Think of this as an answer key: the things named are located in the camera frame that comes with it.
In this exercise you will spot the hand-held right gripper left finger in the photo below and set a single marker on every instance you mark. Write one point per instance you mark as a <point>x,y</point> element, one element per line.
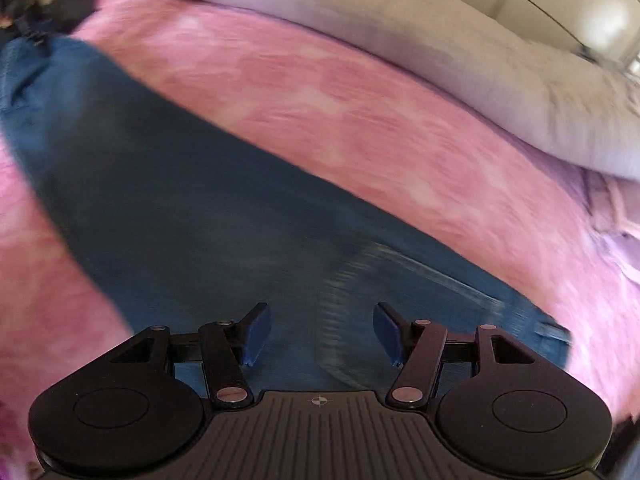
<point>257,332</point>

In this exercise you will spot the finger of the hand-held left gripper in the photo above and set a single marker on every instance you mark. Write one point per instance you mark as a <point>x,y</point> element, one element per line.
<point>70,7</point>
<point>25,15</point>

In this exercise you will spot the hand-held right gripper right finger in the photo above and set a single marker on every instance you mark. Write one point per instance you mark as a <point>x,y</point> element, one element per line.
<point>387,332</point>

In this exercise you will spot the blue denim jeans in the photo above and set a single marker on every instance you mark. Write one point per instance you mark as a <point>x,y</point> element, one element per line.
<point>175,200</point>

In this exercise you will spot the pink floral blanket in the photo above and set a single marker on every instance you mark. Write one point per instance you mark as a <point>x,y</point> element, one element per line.
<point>350,125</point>

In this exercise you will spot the lavender folded sheets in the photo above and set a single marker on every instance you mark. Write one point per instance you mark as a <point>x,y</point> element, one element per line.
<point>615,220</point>

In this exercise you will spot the pale striped quilt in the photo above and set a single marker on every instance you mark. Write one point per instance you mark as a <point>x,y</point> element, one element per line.
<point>400,35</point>

